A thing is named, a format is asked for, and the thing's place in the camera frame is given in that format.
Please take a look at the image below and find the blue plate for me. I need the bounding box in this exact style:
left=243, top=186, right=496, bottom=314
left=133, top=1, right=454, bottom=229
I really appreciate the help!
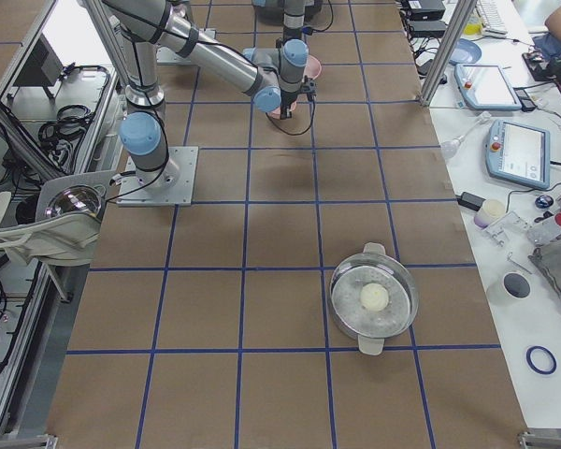
left=449, top=38, right=482, bottom=65

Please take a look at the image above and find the steel steamer pot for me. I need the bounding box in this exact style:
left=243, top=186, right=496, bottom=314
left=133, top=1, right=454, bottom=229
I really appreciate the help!
left=327, top=242, right=420, bottom=355

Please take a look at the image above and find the white steamed bun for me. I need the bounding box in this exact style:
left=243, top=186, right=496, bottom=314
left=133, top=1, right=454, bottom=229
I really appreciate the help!
left=359, top=282, right=390, bottom=311

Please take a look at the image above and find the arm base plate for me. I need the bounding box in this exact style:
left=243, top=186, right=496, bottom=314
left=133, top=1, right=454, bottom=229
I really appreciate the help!
left=114, top=146, right=198, bottom=207

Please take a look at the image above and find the pink plate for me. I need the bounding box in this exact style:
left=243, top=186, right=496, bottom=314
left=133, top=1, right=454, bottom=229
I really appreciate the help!
left=304, top=55, right=322, bottom=80

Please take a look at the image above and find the near teach pendant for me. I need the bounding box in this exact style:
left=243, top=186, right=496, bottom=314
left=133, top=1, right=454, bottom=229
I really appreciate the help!
left=485, top=120, right=551, bottom=190

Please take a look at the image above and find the teach pendant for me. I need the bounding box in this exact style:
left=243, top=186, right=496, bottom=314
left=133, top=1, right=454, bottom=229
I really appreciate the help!
left=485, top=120, right=551, bottom=190
left=454, top=64, right=522, bottom=111

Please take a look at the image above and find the aluminium frame post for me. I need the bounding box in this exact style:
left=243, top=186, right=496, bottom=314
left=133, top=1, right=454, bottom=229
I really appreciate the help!
left=419, top=0, right=476, bottom=107

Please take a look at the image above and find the blue rubber ring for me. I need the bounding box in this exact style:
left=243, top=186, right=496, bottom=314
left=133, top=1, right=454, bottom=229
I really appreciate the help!
left=525, top=345, right=557, bottom=375

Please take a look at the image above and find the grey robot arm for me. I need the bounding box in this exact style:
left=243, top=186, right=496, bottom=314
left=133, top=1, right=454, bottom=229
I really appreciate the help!
left=252, top=0, right=323, bottom=44
left=104, top=1, right=315, bottom=206

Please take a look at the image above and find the black power adapter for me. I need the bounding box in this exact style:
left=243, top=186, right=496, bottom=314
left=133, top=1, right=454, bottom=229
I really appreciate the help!
left=456, top=192, right=485, bottom=211

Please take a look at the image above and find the pink bowl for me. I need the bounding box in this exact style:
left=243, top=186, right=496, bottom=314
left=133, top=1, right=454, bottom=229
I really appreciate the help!
left=267, top=108, right=288, bottom=121

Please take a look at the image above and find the white paper cup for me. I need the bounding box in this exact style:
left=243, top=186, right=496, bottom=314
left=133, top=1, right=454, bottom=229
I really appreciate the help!
left=486, top=271, right=531, bottom=305

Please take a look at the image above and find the far teach pendant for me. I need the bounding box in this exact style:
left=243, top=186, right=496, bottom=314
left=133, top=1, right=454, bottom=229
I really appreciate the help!
left=454, top=64, right=522, bottom=111

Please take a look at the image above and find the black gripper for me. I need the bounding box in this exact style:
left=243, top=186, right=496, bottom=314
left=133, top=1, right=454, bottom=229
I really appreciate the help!
left=280, top=87, right=298, bottom=119

